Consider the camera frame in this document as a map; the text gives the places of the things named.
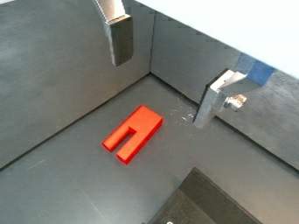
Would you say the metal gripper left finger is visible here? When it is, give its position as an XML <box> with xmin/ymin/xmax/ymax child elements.
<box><xmin>93</xmin><ymin>0</ymin><xmax>134</xmax><ymax>67</ymax></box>

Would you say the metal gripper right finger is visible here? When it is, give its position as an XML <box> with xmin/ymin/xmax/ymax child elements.
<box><xmin>194</xmin><ymin>53</ymin><xmax>277</xmax><ymax>129</ymax></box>

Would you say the red square-circle object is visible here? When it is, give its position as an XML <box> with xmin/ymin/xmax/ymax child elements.
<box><xmin>102</xmin><ymin>105</ymin><xmax>165</xmax><ymax>165</ymax></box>

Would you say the black curved fixture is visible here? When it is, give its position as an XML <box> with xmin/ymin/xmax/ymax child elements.
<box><xmin>149</xmin><ymin>167</ymin><xmax>263</xmax><ymax>224</ymax></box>

